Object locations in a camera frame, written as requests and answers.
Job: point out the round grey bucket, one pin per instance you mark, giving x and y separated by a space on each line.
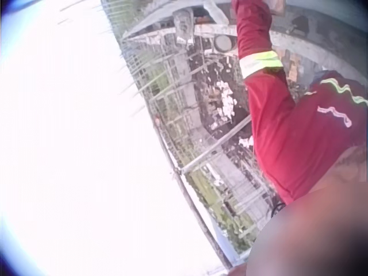
222 43

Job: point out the grey concrete column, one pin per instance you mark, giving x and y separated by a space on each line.
184 60

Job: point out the steel rebar lattice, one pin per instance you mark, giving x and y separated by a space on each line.
169 95

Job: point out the grey metal scaffold pipe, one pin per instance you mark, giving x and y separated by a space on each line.
215 145

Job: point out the dark long metal pole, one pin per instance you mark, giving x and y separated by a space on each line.
189 198

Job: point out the grey concrete ledge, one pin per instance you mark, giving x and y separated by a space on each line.
325 49

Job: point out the heap of white rubble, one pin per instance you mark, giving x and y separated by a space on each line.
225 99

